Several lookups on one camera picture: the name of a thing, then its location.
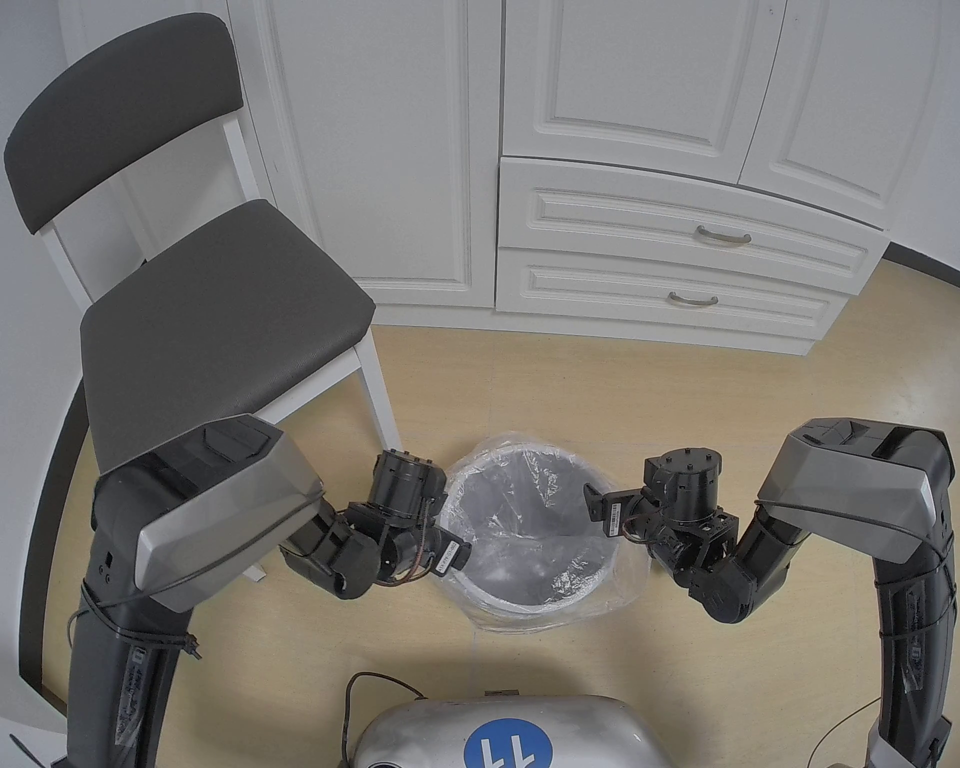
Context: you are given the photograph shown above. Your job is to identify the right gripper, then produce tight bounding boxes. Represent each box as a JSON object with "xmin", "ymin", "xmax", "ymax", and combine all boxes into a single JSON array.
[{"xmin": 582, "ymin": 484, "xmax": 651, "ymax": 541}]

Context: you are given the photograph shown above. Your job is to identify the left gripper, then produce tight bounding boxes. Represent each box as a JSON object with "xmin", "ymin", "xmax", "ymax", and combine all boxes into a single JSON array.
[{"xmin": 408, "ymin": 523, "xmax": 475, "ymax": 580}]

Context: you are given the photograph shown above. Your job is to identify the clear plastic bag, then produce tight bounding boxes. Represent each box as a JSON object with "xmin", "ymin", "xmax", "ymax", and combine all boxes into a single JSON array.
[{"xmin": 435, "ymin": 431, "xmax": 651, "ymax": 631}]

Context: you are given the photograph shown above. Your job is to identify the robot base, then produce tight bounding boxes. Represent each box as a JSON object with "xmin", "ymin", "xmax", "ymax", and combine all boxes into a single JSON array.
[{"xmin": 352, "ymin": 693, "xmax": 676, "ymax": 768}]

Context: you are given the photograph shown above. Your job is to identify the white trash bin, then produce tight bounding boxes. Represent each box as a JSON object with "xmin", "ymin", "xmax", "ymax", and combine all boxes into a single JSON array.
[{"xmin": 442, "ymin": 442, "xmax": 621, "ymax": 616}]

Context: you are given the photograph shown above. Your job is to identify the white chair grey cushions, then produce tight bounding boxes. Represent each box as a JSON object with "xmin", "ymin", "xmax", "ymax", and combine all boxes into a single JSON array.
[{"xmin": 3, "ymin": 12, "xmax": 402, "ymax": 583}]

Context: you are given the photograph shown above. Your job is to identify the white wardrobe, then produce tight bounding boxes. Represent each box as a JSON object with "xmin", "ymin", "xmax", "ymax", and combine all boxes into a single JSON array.
[{"xmin": 225, "ymin": 0, "xmax": 942, "ymax": 357}]

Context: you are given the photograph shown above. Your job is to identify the black cable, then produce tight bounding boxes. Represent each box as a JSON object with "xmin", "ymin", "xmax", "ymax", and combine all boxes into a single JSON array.
[
  {"xmin": 813, "ymin": 693, "xmax": 883, "ymax": 768},
  {"xmin": 341, "ymin": 672, "xmax": 429, "ymax": 768}
]

